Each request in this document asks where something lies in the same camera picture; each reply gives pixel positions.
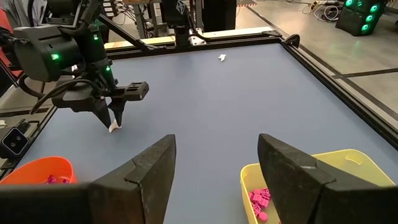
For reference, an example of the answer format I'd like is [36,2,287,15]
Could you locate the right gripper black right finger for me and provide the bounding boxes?
[257,133,398,224]

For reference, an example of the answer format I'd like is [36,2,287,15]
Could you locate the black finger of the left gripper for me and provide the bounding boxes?
[108,98,127,128]
[93,99,113,129]

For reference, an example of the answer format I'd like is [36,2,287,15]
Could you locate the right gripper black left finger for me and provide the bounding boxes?
[0,134,177,224]

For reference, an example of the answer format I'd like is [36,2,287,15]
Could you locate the translucent yellow plastic tray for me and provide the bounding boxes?
[239,148,396,224]

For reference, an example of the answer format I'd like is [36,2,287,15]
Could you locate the orange-red round plastic bowl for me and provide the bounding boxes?
[0,156,78,185]

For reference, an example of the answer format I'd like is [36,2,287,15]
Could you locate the blue-grey table mat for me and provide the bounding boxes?
[15,43,398,224]

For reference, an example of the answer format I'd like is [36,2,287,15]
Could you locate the black cabinet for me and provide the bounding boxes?
[201,0,237,32]

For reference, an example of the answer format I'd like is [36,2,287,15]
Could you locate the black device with green lights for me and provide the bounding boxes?
[335,0,386,37]

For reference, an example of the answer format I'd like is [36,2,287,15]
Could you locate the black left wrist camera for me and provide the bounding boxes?
[51,81,108,113]

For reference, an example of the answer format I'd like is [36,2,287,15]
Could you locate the black table-level camera mount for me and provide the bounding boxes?
[0,119,40,170]

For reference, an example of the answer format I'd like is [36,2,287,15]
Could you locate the black frame clamp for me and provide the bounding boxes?
[284,33,302,49]

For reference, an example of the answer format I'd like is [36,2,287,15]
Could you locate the white floor cables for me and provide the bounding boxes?
[303,0,341,22]

